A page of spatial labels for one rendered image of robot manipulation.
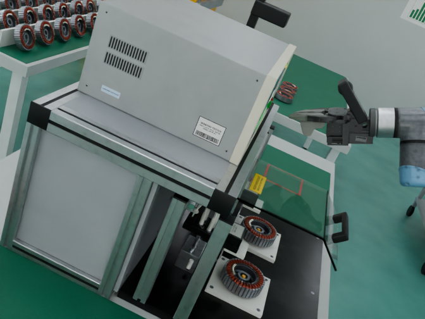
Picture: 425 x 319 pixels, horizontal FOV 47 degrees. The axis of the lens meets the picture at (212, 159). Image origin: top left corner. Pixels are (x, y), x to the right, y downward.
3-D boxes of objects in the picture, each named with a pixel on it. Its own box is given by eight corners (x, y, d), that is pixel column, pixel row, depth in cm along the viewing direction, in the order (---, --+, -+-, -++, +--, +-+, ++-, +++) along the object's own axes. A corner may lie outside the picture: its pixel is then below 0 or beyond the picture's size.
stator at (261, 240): (274, 234, 150) (279, 225, 148) (270, 254, 140) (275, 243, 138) (242, 219, 151) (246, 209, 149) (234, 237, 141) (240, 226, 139)
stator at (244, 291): (260, 276, 129) (266, 266, 127) (259, 306, 119) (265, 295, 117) (221, 261, 128) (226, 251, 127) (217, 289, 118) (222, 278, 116)
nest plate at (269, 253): (279, 237, 152) (281, 234, 151) (273, 263, 138) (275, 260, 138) (236, 216, 153) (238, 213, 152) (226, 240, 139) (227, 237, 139)
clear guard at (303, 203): (337, 219, 124) (348, 200, 121) (336, 271, 102) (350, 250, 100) (222, 164, 126) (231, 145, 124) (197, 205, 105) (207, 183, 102)
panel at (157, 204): (198, 176, 166) (231, 99, 154) (117, 292, 107) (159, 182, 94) (195, 175, 167) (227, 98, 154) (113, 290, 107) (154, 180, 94)
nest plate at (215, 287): (269, 282, 130) (271, 279, 130) (260, 318, 117) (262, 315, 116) (218, 257, 131) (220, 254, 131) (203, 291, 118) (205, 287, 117)
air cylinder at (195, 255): (200, 258, 128) (207, 242, 126) (191, 274, 121) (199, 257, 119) (183, 249, 129) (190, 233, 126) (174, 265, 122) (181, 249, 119)
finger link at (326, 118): (307, 123, 120) (343, 123, 118) (307, 116, 120) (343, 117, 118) (308, 118, 125) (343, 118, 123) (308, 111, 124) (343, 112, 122)
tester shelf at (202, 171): (274, 118, 153) (279, 106, 152) (227, 218, 92) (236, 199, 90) (150, 61, 157) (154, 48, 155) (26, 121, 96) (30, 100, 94)
